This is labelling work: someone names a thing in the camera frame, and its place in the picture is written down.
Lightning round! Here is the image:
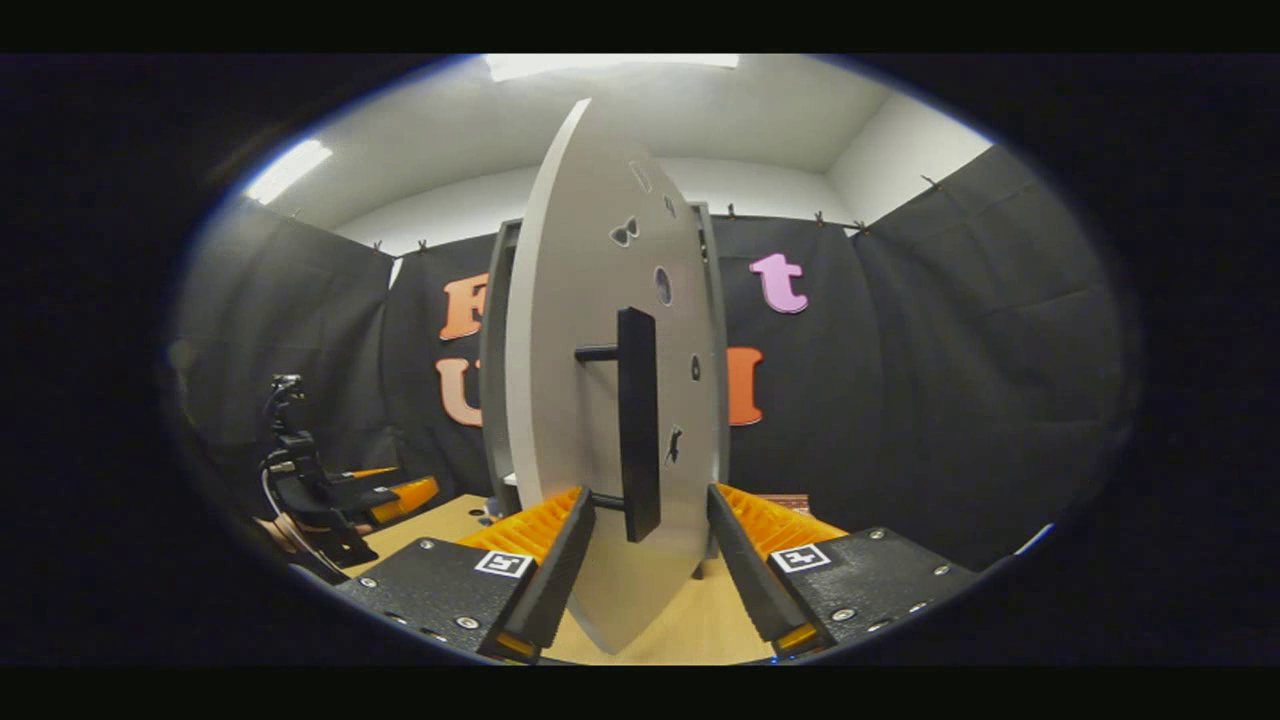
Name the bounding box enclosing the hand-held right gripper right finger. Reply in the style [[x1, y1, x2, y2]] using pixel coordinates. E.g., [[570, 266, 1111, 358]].
[[706, 483, 981, 661]]

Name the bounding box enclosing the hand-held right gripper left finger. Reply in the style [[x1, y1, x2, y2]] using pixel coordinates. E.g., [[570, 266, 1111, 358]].
[[335, 487, 598, 664]]

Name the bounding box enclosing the grey cabinet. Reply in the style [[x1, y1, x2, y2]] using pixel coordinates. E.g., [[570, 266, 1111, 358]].
[[480, 205, 731, 561]]

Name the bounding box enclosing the black cabinet door handle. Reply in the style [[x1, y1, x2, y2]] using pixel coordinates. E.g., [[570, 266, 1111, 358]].
[[575, 306, 663, 544]]

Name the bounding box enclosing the light grey cabinet door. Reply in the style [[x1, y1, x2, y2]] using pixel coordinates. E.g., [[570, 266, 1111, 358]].
[[505, 98, 726, 656]]

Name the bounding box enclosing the black backdrop cloth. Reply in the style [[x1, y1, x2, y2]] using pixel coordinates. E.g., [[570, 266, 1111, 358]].
[[170, 140, 1136, 576]]

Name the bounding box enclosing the ceiling light panel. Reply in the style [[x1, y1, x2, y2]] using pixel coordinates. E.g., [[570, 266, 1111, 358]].
[[483, 53, 741, 83], [243, 138, 334, 206]]

